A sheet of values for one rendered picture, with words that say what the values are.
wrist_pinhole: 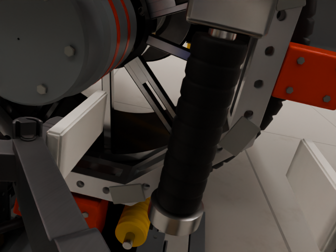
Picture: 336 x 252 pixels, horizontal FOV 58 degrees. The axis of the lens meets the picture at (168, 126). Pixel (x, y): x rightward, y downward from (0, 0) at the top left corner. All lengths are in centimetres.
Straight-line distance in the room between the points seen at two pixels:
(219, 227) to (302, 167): 129
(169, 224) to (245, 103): 24
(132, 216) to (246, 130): 26
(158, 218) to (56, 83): 16
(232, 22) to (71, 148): 11
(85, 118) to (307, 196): 13
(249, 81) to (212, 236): 107
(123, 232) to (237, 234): 96
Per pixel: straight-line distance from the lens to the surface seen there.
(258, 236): 153
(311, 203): 18
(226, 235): 145
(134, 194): 51
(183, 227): 24
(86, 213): 55
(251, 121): 44
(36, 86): 31
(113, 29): 34
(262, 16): 19
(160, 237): 100
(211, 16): 19
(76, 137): 16
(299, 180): 20
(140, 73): 54
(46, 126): 17
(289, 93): 44
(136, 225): 56
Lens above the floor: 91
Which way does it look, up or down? 23 degrees down
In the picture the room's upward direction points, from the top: 13 degrees clockwise
